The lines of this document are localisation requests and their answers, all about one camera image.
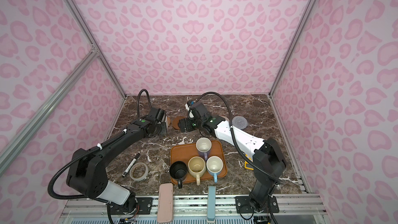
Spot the black mug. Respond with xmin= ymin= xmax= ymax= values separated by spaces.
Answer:
xmin=170 ymin=161 xmax=188 ymax=189

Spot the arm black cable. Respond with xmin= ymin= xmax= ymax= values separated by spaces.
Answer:
xmin=136 ymin=88 xmax=153 ymax=120
xmin=195 ymin=91 xmax=280 ymax=183

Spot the lilac mug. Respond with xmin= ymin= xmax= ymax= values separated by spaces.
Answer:
xmin=195 ymin=138 xmax=212 ymax=161

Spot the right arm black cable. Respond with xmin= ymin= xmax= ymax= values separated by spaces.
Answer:
xmin=195 ymin=91 xmax=280 ymax=183

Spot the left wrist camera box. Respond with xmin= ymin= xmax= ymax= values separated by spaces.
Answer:
xmin=147 ymin=107 xmax=166 ymax=123

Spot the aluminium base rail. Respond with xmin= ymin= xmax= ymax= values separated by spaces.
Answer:
xmin=58 ymin=194 xmax=331 ymax=224

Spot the aluminium frame post right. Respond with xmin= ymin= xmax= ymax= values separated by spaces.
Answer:
xmin=268 ymin=0 xmax=319 ymax=97

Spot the light blue block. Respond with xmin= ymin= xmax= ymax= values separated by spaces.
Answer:
xmin=207 ymin=186 xmax=216 ymax=224

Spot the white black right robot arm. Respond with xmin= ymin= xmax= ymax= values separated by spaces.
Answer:
xmin=178 ymin=116 xmax=287 ymax=212

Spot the aluminium frame post left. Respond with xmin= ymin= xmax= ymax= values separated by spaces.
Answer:
xmin=63 ymin=0 xmax=127 ymax=99

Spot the grey woven coaster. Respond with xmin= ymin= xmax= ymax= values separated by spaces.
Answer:
xmin=232 ymin=116 xmax=248 ymax=130

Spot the cream yellow mug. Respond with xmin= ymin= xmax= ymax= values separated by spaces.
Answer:
xmin=188 ymin=157 xmax=206 ymax=186

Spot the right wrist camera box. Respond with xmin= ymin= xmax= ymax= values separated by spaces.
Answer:
xmin=188 ymin=102 xmax=211 ymax=121

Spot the aluminium frame post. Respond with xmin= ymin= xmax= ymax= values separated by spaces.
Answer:
xmin=63 ymin=0 xmax=127 ymax=99
xmin=268 ymin=0 xmax=319 ymax=97

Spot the pink eraser block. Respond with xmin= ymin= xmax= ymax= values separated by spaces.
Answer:
xmin=157 ymin=183 xmax=174 ymax=224

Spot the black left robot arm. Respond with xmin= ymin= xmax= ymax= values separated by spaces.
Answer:
xmin=66 ymin=119 xmax=167 ymax=205

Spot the brown wooden coaster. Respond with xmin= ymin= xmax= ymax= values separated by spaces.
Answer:
xmin=172 ymin=116 xmax=185 ymax=130
xmin=165 ymin=117 xmax=172 ymax=128

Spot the aluminium diagonal frame bar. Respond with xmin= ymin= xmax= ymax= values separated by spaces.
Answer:
xmin=1 ymin=48 xmax=98 ymax=175

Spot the light blue mug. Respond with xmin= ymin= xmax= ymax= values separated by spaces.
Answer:
xmin=206 ymin=156 xmax=223 ymax=183

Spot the clear tape roll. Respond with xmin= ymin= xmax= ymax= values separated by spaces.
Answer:
xmin=129 ymin=162 xmax=149 ymax=181

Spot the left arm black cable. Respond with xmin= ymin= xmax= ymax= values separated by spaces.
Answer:
xmin=136 ymin=88 xmax=153 ymax=120

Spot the black white marker pen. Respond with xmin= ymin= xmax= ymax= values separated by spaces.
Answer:
xmin=122 ymin=153 xmax=141 ymax=177

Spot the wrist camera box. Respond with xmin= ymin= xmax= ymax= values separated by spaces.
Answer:
xmin=188 ymin=102 xmax=211 ymax=121
xmin=147 ymin=107 xmax=166 ymax=123

